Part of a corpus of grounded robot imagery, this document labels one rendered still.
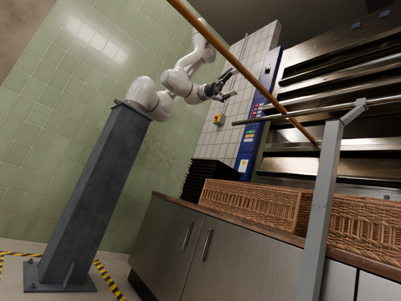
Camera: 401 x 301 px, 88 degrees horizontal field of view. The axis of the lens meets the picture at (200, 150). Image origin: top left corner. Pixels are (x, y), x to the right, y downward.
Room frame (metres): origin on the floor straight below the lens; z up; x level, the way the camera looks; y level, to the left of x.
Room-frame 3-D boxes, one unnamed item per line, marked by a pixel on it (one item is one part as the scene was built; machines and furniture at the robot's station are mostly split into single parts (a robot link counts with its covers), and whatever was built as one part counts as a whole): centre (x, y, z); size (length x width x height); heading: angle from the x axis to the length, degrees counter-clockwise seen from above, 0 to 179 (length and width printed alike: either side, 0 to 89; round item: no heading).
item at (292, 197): (1.09, -0.43, 0.72); 0.56 x 0.49 x 0.28; 35
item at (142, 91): (1.31, 0.50, 1.17); 0.18 x 0.16 x 0.22; 152
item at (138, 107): (1.29, 0.52, 1.03); 0.22 x 0.18 x 0.06; 128
